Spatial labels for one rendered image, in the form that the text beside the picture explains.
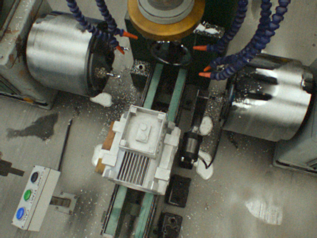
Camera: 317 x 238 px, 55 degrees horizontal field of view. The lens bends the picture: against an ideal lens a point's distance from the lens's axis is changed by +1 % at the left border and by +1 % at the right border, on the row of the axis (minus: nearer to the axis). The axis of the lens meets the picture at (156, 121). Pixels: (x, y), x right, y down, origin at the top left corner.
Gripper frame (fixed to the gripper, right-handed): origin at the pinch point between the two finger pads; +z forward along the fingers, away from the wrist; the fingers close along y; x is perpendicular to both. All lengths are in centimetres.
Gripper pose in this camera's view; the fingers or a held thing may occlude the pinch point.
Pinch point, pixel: (9, 169)
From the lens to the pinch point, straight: 90.3
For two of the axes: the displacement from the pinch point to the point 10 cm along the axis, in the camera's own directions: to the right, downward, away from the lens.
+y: 2.6, -9.2, 2.9
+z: 6.0, 3.9, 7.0
